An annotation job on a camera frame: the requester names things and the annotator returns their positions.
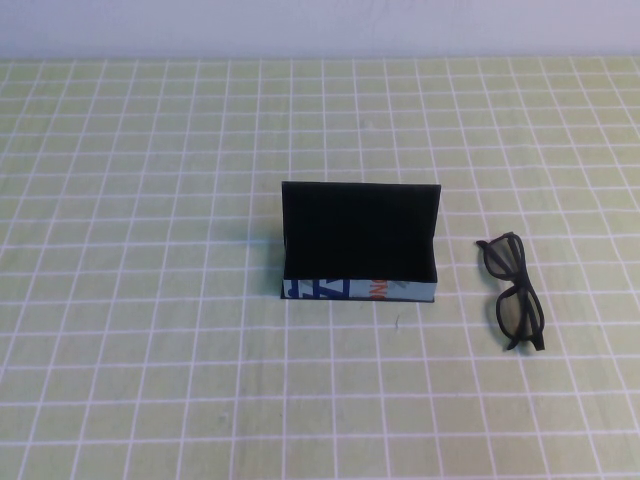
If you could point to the small dark thread scrap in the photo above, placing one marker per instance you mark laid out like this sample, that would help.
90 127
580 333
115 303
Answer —
395 325

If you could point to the green white checkered tablecloth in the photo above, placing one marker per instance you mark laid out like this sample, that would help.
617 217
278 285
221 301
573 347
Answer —
150 350

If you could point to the black frame glasses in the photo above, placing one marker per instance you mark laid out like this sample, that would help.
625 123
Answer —
519 286

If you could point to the black glasses case printed side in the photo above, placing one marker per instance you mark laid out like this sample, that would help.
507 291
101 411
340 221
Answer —
360 235

